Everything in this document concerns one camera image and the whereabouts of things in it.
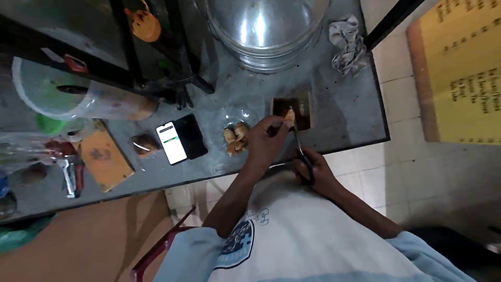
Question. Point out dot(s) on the person's left hand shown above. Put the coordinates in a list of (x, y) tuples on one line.
[(263, 141)]

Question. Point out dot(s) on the person's right hand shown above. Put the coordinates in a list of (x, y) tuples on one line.
[(323, 172)]

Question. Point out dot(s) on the person's left thumb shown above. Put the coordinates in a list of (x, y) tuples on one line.
[(282, 134)]

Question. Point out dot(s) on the person's left index finger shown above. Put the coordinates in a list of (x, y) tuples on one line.
[(271, 120)]

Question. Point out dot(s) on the person's right fingers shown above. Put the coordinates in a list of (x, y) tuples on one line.
[(300, 168)]

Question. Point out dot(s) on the orange-brown food piece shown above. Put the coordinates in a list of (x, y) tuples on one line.
[(290, 116)]

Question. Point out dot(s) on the person's left forearm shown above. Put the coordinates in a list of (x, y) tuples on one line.
[(237, 199)]

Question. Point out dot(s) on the person's right forearm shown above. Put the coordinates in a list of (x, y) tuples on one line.
[(364, 213)]

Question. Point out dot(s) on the open square cardboard box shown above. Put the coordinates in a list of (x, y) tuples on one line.
[(307, 123)]

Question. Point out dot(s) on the pile of peeled brown pieces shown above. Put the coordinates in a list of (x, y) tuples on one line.
[(239, 135)]

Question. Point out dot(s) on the clear plastic bowl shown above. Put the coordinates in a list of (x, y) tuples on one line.
[(231, 116)]

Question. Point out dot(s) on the person's body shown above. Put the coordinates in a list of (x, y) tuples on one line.
[(313, 231)]

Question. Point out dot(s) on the large silver metal pot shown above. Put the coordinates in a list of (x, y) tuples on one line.
[(266, 31)]

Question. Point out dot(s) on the smartphone with black flip case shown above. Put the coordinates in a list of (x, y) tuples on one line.
[(172, 145)]

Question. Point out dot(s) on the crumpled grey cloth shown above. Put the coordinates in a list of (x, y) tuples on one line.
[(348, 43)]

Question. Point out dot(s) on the black seat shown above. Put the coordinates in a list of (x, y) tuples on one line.
[(442, 243)]

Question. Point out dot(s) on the dark red chair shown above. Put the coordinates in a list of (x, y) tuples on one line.
[(156, 250)]

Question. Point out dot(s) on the large translucent plastic bucket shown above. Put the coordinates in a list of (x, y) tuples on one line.
[(105, 104)]

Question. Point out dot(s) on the orange notebook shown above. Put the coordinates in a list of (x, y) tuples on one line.
[(103, 158)]

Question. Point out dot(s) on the black metal rack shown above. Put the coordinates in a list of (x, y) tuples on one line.
[(101, 74)]

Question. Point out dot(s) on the yellow poster with black print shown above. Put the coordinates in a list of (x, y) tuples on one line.
[(465, 78)]

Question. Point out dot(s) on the silver and red metal tool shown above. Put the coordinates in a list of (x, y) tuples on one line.
[(69, 178)]

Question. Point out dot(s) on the clear plastic bag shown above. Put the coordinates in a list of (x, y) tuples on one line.
[(27, 151)]

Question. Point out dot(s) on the green plastic bag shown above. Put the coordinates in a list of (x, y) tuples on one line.
[(21, 235)]

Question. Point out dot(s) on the black metal post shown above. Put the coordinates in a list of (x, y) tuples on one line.
[(391, 21)]

